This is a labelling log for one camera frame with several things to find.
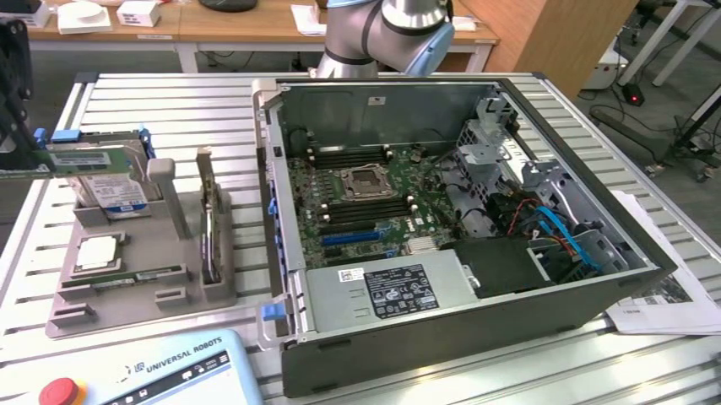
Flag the black round object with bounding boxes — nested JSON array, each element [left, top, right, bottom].
[[197, 0, 259, 13]]

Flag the black wheeled stand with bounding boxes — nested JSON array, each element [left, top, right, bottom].
[[590, 84, 721, 182]]

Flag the black open PC case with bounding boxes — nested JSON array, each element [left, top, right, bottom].
[[249, 71, 681, 400]]

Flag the printed paper sheets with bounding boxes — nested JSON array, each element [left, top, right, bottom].
[[604, 189, 721, 338]]

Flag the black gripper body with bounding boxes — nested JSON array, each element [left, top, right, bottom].
[[0, 17, 33, 106]]

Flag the thin red wire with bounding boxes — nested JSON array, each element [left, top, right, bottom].
[[504, 197, 536, 236]]

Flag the white box round dish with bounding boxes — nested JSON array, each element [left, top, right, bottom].
[[54, 0, 113, 35]]

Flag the hard disk blue label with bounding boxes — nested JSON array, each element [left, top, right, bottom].
[[45, 141, 156, 220]]

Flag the black box red light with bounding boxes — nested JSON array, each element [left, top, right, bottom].
[[620, 83, 647, 106]]

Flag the RAM slot white clips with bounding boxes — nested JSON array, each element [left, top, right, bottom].
[[307, 153, 393, 163], [307, 143, 392, 153], [321, 205, 419, 222], [320, 194, 415, 211]]

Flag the light blue teach pendant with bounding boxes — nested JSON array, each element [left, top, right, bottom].
[[0, 327, 265, 405]]

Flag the wooden cabinet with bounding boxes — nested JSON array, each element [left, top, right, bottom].
[[458, 0, 640, 100]]

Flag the silver CPU chip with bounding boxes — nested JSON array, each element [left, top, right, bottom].
[[74, 235, 126, 271]]

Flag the blue expansion slot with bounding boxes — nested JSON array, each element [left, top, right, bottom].
[[320, 229, 379, 248]]

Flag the red emergency stop button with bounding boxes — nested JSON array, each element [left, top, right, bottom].
[[37, 377, 90, 405]]

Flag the green motherboard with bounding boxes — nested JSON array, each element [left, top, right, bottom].
[[285, 145, 468, 271]]

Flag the silver perforated drive cage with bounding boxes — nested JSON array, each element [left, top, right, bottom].
[[452, 95, 542, 203]]

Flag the long black expansion slot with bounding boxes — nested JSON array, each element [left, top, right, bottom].
[[319, 222, 377, 237]]

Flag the white floor box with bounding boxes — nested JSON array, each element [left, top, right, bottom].
[[579, 52, 631, 92]]

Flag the blue disk caddy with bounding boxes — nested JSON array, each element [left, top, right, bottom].
[[32, 123, 157, 170]]

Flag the white table frame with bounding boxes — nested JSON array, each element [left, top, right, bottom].
[[616, 0, 721, 88]]

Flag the orange red wire bundle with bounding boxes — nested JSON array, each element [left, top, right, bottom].
[[528, 235, 580, 258]]

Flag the black wire loop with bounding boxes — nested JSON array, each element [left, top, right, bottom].
[[450, 181, 496, 231]]

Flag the green RAM stick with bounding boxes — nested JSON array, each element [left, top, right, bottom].
[[66, 265, 185, 290], [0, 144, 134, 181]]

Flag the blue card retainer bar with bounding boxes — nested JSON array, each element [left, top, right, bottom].
[[263, 176, 283, 271]]

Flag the silver CPU socket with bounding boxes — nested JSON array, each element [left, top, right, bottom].
[[335, 162, 396, 201]]

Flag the white labelled cardboard box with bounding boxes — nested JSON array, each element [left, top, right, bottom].
[[116, 0, 164, 29], [0, 0, 56, 29]]

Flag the silver disk bay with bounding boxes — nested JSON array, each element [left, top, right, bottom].
[[516, 159, 638, 275]]

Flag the grey parts rack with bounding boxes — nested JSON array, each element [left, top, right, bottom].
[[44, 145, 239, 341]]

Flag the white paper stack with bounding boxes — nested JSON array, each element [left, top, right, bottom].
[[289, 3, 328, 37]]

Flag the wooden desk white frame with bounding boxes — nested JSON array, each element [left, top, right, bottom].
[[0, 0, 500, 73]]

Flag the grey power supply unit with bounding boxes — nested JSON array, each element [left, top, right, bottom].
[[303, 248, 483, 334]]

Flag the blue flat wire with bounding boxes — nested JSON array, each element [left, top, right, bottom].
[[532, 204, 599, 267]]

